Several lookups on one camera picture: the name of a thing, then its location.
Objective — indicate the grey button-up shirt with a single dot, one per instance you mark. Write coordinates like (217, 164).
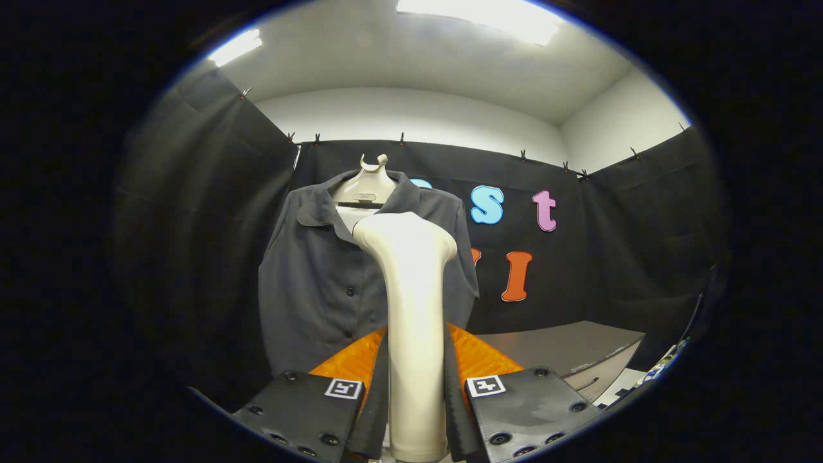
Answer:
(315, 283)

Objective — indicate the grey cabinet with dark top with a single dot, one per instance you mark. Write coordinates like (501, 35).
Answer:
(566, 347)

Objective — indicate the narrow ceiling light panel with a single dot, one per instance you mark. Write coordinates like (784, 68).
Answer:
(235, 47)

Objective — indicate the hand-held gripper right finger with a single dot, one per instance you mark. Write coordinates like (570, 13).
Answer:
(456, 418)

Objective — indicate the cream garment steamer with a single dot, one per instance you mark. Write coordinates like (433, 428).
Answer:
(415, 308)

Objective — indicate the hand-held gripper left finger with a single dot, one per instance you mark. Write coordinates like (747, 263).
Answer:
(376, 411)

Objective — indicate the cluttered white side table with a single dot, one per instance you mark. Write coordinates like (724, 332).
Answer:
(649, 379)

